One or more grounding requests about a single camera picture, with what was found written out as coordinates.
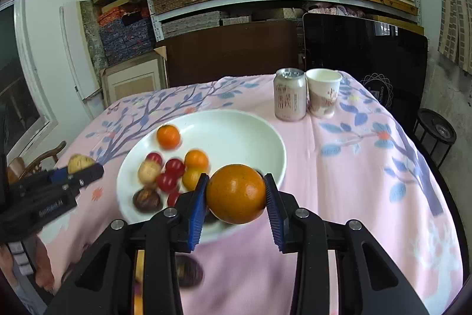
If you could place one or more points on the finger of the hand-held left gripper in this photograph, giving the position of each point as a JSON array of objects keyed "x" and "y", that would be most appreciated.
[
  {"x": 90, "y": 174},
  {"x": 59, "y": 175}
]

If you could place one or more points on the light wooden picture frame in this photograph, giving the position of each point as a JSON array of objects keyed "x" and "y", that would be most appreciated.
[{"x": 132, "y": 79}]

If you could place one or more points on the silver beverage can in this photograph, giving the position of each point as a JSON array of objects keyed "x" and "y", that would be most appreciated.
[{"x": 290, "y": 97}]

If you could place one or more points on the black round stool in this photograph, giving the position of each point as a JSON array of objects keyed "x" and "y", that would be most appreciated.
[{"x": 435, "y": 134}]

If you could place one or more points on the printed paper cup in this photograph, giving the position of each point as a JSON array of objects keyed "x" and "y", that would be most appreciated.
[{"x": 323, "y": 93}]

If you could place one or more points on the person's left hand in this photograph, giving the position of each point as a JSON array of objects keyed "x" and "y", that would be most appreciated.
[{"x": 46, "y": 263}]

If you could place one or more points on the large orange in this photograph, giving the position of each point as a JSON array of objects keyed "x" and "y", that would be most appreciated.
[
  {"x": 236, "y": 193},
  {"x": 138, "y": 305}
]

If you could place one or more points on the yellow orange citrus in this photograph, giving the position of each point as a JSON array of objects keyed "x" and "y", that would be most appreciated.
[{"x": 191, "y": 178}]

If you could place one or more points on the person's left forearm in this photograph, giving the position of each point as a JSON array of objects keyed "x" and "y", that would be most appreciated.
[{"x": 22, "y": 298}]

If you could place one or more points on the black glossy panel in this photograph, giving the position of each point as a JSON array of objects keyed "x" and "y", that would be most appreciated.
[{"x": 361, "y": 49}]

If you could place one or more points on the hanging cardboard sheets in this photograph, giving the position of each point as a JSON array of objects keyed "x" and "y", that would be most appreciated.
[{"x": 455, "y": 12}]

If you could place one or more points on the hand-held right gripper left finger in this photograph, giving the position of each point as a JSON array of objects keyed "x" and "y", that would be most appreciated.
[{"x": 195, "y": 215}]

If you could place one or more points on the small pale yellow fruit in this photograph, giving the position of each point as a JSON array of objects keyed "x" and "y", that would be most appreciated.
[{"x": 147, "y": 171}]

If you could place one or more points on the pink printed blanket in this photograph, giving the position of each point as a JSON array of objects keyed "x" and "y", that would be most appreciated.
[{"x": 350, "y": 171}]

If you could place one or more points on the white framed window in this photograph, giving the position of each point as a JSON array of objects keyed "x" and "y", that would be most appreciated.
[{"x": 14, "y": 79}]

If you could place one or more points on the wooden chair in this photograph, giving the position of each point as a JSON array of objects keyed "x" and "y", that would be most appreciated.
[{"x": 40, "y": 162}]

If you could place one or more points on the small mandarin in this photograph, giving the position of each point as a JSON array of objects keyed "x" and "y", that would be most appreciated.
[{"x": 168, "y": 136}]

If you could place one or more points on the small orange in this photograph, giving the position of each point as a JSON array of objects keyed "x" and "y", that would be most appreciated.
[{"x": 196, "y": 159}]

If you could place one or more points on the white oval plate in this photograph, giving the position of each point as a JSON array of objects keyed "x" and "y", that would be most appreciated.
[{"x": 228, "y": 138}]

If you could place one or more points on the small speckled tan fruit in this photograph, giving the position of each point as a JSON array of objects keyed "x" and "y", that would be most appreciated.
[{"x": 79, "y": 163}]

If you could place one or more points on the pale yellow apple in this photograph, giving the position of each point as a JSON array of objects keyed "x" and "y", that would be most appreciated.
[{"x": 139, "y": 263}]

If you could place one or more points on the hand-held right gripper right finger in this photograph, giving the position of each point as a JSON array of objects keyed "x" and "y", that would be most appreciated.
[{"x": 274, "y": 222}]

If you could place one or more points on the dark brown wooden board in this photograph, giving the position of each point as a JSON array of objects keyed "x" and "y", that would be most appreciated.
[{"x": 228, "y": 49}]

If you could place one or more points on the white leaning board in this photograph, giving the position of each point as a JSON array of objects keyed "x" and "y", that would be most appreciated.
[{"x": 72, "y": 53}]

